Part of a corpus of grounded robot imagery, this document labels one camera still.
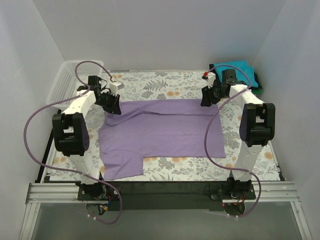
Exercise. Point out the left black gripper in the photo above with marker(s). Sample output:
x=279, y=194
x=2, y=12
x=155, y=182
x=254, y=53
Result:
x=111, y=104

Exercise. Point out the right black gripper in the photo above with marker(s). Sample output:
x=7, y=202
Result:
x=208, y=94

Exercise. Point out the purple t shirt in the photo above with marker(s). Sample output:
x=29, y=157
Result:
x=158, y=128

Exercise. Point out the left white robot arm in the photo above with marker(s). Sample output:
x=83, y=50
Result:
x=71, y=136

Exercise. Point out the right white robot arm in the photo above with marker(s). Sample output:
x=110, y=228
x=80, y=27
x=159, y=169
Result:
x=257, y=128

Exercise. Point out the floral table cloth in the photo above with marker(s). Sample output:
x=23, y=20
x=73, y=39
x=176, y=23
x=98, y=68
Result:
x=140, y=86

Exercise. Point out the black folded t shirt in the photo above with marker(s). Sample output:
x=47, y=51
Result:
x=240, y=64

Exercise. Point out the teal folded t shirt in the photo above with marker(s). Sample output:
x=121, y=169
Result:
x=241, y=77

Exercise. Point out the green folded t shirt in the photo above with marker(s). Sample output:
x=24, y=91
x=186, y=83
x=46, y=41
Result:
x=256, y=91

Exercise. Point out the white plastic basket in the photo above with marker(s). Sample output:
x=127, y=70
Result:
x=65, y=84

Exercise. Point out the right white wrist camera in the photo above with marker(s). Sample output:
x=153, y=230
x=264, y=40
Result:
x=210, y=77

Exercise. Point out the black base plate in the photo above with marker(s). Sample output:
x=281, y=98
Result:
x=166, y=195

